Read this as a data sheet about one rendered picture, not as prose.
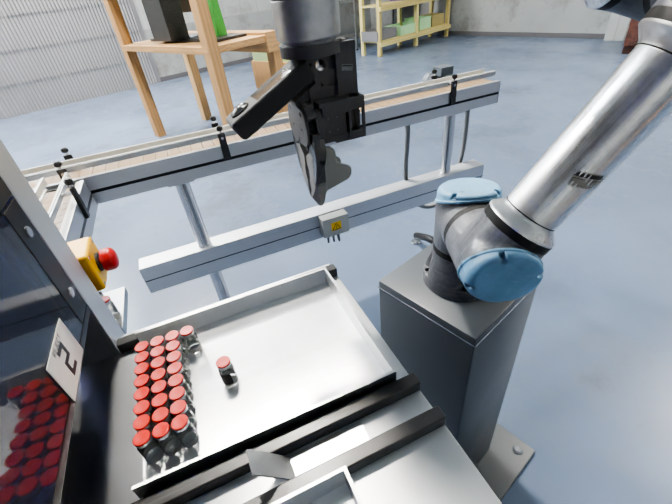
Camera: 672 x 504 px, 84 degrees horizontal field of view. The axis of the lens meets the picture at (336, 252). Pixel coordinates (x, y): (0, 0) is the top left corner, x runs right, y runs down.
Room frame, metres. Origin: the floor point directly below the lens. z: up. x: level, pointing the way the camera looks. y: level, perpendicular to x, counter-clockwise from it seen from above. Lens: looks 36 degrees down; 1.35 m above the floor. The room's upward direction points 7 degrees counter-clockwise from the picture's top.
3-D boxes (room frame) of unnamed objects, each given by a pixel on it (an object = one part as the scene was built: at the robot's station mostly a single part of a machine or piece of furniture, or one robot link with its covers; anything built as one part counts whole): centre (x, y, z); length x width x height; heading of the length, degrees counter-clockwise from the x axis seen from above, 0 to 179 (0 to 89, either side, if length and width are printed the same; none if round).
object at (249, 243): (1.44, 0.00, 0.49); 1.60 x 0.08 x 0.12; 110
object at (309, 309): (0.38, 0.14, 0.90); 0.34 x 0.26 x 0.04; 109
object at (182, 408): (0.34, 0.25, 0.91); 0.18 x 0.02 x 0.05; 19
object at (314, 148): (0.47, 0.01, 1.17); 0.05 x 0.02 x 0.09; 20
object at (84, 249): (0.53, 0.44, 1.00); 0.08 x 0.07 x 0.07; 110
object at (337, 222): (1.38, -0.01, 0.50); 0.12 x 0.05 x 0.09; 110
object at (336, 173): (0.49, -0.01, 1.13); 0.06 x 0.03 x 0.09; 110
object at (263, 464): (0.23, 0.06, 0.91); 0.14 x 0.03 x 0.06; 110
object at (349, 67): (0.50, -0.01, 1.23); 0.09 x 0.08 x 0.12; 110
